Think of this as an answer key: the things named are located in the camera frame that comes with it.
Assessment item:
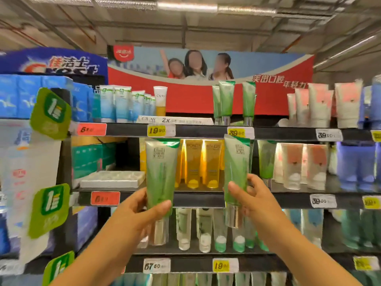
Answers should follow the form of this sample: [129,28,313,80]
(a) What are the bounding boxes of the green hanging tag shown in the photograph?
[30,87,72,140]
[28,184,71,239]
[42,251,75,286]

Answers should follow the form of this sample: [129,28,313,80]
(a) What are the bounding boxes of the white pink tube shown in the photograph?
[281,143,304,190]
[287,93,297,120]
[306,144,330,191]
[308,83,334,128]
[335,79,364,129]
[273,142,284,184]
[295,88,310,127]

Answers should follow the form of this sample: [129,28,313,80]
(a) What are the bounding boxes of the white plastic tray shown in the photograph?
[80,171,146,189]

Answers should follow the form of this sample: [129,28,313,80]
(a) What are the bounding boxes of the blue header sign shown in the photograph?
[0,47,108,77]

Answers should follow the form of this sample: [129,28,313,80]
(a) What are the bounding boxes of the red price tag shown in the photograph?
[76,123,107,137]
[90,191,121,206]

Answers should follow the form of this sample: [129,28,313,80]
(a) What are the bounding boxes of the stack of blue boxes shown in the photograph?
[0,74,94,123]

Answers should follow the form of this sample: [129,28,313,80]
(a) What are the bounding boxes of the green boxes stack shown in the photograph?
[71,142,117,180]

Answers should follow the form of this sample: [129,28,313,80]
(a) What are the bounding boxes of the person's left hand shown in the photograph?
[114,187,173,245]

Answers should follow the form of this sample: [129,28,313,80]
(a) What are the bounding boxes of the white hanging packet strip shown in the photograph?
[0,119,62,264]

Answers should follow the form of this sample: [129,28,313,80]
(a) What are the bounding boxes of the clear white tube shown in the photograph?
[175,208,192,251]
[196,208,214,253]

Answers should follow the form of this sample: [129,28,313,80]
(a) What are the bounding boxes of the person's right forearm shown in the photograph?
[255,222,363,286]

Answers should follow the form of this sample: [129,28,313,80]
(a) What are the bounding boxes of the white orange tube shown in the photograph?
[154,86,168,117]

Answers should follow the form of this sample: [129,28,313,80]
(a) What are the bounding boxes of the dark green tubes group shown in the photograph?
[340,209,381,250]

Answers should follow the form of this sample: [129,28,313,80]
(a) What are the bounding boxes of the person's right hand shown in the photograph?
[227,173,288,236]

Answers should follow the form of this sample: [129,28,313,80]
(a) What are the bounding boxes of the blue carton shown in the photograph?
[74,207,99,251]

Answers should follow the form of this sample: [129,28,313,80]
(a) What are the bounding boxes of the dark green tube silver cap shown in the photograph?
[223,134,251,229]

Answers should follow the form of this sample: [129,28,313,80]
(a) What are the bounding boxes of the yellow tube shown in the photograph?
[185,139,204,189]
[202,140,223,189]
[175,139,187,188]

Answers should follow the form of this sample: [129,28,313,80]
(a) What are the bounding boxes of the flat white carton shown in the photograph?
[136,116,214,126]

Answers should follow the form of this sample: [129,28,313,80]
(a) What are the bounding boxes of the clear tube green cap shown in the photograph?
[213,209,228,253]
[232,228,246,253]

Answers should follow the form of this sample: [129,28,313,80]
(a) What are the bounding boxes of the row of purple tubes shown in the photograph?
[358,75,381,130]
[336,141,381,192]

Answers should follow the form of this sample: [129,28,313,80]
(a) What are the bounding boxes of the long ceiling light tube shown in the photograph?
[26,0,278,16]

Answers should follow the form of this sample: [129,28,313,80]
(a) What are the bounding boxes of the red and blue banner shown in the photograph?
[107,45,316,116]

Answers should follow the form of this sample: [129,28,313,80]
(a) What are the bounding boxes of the white price tag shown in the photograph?
[309,194,338,209]
[143,258,171,274]
[316,128,343,142]

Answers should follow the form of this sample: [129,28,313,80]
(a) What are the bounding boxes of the pale green tube silver cap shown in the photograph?
[145,139,181,246]

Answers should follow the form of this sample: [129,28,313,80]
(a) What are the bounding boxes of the blue green tubes group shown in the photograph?
[284,209,324,249]

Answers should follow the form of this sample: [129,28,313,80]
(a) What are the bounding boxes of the black shelf board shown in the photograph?
[69,123,381,143]
[69,190,381,210]
[124,254,381,273]

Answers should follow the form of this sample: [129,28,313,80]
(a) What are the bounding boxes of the person's left forearm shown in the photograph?
[50,211,144,286]

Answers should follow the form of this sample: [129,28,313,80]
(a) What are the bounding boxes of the row of pale tubes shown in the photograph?
[110,272,288,286]

